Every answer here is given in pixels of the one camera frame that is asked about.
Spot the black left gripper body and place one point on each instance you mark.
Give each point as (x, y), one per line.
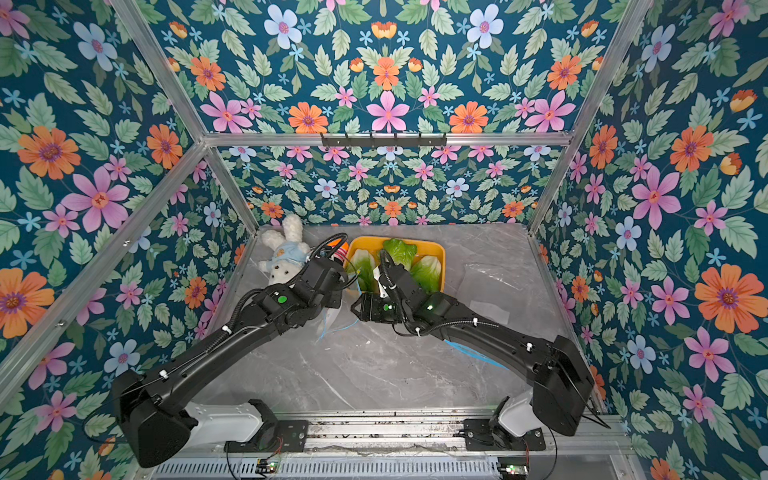
(333, 298)

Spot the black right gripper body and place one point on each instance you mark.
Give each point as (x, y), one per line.
(390, 280)

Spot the green cabbage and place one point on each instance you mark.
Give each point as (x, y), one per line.
(401, 252)
(363, 264)
(427, 273)

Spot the clear zipper bag blue seal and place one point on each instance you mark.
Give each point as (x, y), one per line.
(335, 320)

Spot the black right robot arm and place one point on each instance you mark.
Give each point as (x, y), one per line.
(560, 380)

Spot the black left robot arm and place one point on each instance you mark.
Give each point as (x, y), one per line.
(155, 410)

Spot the spare clear zipper bag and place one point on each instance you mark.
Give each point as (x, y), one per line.
(489, 291)

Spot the white plush bunny blue shirt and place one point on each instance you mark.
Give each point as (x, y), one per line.
(289, 251)

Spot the yellow plastic tray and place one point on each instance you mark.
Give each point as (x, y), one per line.
(374, 245)

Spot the black hook rail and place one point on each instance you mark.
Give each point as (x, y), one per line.
(371, 140)

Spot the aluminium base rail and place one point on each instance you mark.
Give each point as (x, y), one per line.
(413, 444)

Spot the aluminium frame post left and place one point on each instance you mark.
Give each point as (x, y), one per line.
(155, 57)

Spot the aluminium frame post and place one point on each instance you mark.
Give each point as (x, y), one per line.
(155, 57)
(629, 25)

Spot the aluminium frame post right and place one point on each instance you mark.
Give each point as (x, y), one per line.
(629, 25)

